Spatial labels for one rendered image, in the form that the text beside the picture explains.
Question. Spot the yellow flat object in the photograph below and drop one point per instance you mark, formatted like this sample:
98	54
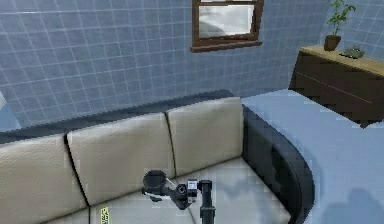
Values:
104	216

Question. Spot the brown framed window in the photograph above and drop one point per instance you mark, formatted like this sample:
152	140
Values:
226	23

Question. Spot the dark brown wooden sideboard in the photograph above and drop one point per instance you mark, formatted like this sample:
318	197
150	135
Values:
340	86

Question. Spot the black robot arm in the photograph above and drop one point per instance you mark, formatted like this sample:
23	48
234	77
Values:
207	203

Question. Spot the dark round cup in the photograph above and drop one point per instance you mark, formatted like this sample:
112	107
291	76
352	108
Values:
155	180

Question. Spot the beige sofa with black frame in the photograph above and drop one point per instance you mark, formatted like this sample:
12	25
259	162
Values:
116	156

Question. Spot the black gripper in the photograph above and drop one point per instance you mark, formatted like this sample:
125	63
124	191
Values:
181	192

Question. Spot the tall house plant brown pot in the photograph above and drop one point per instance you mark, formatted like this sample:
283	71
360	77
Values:
333	41

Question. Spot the small low green plant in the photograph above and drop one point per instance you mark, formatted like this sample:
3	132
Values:
353	52

